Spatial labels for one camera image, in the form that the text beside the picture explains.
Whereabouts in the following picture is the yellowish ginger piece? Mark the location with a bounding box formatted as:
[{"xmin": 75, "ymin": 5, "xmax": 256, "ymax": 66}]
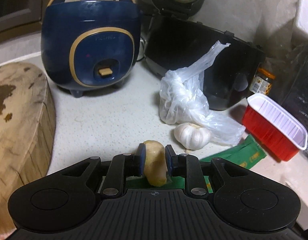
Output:
[{"xmin": 144, "ymin": 140, "xmax": 167, "ymax": 187}]

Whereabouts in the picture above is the green chopstick wrapper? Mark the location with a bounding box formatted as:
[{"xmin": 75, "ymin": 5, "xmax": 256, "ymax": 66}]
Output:
[{"xmin": 126, "ymin": 135, "xmax": 267, "ymax": 189}]

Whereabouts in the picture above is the white garlic bulb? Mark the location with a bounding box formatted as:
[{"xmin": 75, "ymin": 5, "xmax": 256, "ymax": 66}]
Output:
[{"xmin": 174, "ymin": 122, "xmax": 211, "ymax": 151}]

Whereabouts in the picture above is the white plastic bag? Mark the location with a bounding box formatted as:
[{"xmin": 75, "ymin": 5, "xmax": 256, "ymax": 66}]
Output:
[{"xmin": 159, "ymin": 41, "xmax": 245, "ymax": 146}]

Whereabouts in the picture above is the red white plastic tray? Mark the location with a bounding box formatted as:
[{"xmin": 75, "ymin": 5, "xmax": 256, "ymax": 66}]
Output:
[{"xmin": 242, "ymin": 93, "xmax": 308, "ymax": 161}]

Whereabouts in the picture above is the round wooden chopping block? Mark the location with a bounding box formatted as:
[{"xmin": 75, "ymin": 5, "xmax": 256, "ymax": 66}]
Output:
[{"xmin": 0, "ymin": 62, "xmax": 56, "ymax": 235}]

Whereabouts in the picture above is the glass jar orange lid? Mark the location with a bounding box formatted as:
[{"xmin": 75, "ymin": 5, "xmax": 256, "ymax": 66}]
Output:
[{"xmin": 249, "ymin": 68, "xmax": 276, "ymax": 95}]

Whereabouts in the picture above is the black rice cooker open lid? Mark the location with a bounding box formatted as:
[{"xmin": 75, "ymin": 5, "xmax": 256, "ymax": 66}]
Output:
[{"xmin": 145, "ymin": 0, "xmax": 265, "ymax": 111}]

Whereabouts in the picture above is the blue rice cooker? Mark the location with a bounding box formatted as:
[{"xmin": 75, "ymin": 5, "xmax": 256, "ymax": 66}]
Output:
[{"xmin": 41, "ymin": 0, "xmax": 142, "ymax": 98}]

